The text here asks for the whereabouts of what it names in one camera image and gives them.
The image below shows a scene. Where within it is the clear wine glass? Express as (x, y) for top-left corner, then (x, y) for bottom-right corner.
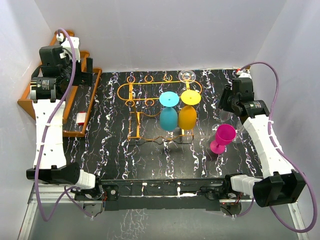
(178, 70), (196, 93)
(212, 109), (233, 134)
(232, 120), (246, 144)

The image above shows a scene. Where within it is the yellow plastic wine glass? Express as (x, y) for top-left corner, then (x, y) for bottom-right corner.
(178, 89), (201, 130)

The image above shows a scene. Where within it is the blue plastic wine glass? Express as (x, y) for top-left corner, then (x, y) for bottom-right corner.
(159, 91), (180, 132)

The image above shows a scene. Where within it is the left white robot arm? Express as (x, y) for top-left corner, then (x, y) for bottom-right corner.
(26, 43), (104, 200)

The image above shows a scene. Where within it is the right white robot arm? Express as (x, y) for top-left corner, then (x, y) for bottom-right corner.
(218, 77), (306, 207)

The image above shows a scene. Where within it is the magenta plastic wine glass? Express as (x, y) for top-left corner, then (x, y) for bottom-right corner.
(209, 124), (236, 155)

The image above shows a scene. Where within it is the orange wooden shelf rack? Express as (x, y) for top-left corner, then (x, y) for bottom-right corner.
(17, 29), (102, 137)

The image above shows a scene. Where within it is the small white red box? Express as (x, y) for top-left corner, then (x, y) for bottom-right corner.
(75, 112), (87, 126)

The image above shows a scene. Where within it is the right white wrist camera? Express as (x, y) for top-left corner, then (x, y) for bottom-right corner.
(235, 70), (252, 79)

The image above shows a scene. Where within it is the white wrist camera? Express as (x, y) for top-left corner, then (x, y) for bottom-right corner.
(235, 70), (252, 79)
(55, 33), (81, 62)

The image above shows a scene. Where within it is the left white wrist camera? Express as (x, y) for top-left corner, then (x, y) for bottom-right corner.
(55, 33), (81, 62)

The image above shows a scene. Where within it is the gold wire wine glass rack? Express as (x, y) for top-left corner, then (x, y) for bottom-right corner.
(116, 73), (203, 142)

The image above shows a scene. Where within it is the black base rail with electronics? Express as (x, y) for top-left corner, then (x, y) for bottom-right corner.
(73, 178), (251, 214)

